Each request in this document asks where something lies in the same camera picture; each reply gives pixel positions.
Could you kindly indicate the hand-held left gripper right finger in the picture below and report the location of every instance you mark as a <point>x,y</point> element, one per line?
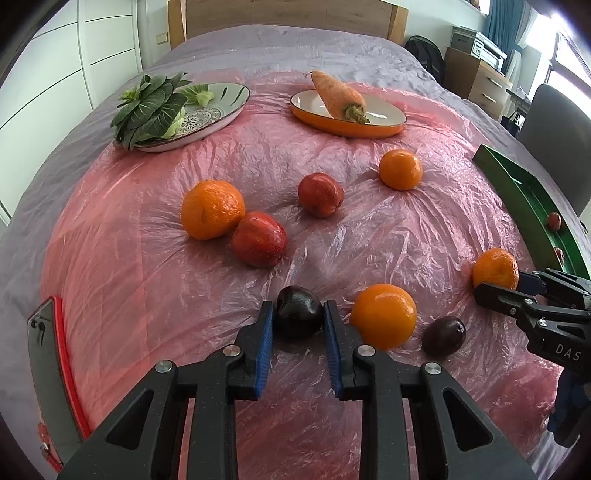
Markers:
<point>333,350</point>

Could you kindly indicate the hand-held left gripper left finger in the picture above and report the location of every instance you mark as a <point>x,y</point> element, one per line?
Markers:
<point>265,350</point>

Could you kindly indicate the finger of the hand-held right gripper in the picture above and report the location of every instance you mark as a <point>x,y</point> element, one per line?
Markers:
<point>531,281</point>
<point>501,297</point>

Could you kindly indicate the small mandarin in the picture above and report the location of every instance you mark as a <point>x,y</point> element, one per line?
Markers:
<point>496,267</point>
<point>400,169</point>

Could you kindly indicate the dark purple plum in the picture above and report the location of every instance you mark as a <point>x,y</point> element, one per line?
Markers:
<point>443,337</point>
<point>298,311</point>

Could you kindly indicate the green tray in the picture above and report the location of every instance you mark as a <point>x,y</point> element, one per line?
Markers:
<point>521,198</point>

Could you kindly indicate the red apple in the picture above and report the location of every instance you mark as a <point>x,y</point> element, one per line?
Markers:
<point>258,240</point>
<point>320,194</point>

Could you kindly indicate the person's right hand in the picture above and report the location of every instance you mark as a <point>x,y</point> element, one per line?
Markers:
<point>570,406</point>

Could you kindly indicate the small red fruit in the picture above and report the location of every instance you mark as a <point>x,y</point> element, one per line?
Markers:
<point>555,221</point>
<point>559,254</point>

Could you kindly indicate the large smooth orange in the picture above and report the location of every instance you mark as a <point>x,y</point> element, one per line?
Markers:
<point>383,316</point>

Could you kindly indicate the pink plastic sheet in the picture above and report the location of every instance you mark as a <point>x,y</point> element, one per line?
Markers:
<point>184,300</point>

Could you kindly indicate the large mandarin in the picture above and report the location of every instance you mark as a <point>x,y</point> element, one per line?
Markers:
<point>212,210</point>

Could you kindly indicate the grey chair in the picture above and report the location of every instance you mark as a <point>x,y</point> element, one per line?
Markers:
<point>558,124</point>

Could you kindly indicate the wooden drawer cabinet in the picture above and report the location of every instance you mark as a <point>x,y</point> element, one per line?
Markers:
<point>475,81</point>

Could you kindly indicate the orange oval plate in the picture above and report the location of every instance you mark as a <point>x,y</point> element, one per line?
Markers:
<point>385,117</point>

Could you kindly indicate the window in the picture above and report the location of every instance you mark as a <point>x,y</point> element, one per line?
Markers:
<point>572,55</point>

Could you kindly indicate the grey printer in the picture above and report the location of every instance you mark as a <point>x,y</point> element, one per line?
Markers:
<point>480,48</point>

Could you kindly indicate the patterned ceramic plate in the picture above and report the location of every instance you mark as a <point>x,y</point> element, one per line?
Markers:
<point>217,108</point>

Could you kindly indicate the black backpack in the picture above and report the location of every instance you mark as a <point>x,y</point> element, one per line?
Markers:
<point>425,57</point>

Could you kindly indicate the blue curtain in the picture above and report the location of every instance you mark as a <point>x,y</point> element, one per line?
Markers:
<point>501,27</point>

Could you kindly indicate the carrot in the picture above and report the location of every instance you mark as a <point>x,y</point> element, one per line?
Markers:
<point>337,94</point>

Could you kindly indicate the small light green bok choy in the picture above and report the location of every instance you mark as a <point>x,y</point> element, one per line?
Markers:
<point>198,96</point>

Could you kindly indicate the dark green bok choy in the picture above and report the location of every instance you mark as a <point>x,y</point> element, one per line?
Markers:
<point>147,108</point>

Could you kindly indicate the grey bedspread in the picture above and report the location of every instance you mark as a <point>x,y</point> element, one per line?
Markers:
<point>277,55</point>

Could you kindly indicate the wooden headboard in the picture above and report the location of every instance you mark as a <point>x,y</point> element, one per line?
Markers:
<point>286,16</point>

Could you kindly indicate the white wardrobe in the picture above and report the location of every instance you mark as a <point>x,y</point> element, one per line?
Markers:
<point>69,69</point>

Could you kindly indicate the wall socket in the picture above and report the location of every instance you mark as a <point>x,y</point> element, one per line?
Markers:
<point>161,38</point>

